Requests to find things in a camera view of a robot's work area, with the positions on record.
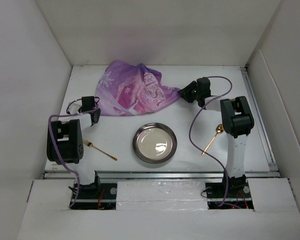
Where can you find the aluminium rail frame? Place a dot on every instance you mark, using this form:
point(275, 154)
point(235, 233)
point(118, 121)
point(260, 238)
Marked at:
point(194, 129)

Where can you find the purple Elsa placemat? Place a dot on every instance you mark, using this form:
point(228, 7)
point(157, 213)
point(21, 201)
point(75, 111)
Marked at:
point(133, 90)

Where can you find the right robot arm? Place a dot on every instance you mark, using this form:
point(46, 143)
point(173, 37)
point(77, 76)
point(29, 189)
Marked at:
point(237, 121)

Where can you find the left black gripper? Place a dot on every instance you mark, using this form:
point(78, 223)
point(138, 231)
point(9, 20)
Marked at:
point(97, 114)

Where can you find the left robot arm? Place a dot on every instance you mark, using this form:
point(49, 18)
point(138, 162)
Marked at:
point(64, 136)

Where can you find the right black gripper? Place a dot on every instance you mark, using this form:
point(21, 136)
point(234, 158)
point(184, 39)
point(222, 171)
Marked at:
point(185, 92)

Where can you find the metal plate with cream centre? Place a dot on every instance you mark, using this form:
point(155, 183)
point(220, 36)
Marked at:
point(154, 143)

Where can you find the white foam block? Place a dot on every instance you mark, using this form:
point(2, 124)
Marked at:
point(161, 195)

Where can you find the gold spoon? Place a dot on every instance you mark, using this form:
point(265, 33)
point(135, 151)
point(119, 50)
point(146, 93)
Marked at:
point(219, 130)

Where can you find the gold fork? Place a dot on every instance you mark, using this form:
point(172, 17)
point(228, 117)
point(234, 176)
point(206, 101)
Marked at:
point(90, 145)

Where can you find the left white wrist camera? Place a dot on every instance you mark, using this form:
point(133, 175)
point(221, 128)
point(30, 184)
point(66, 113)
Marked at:
point(74, 108)

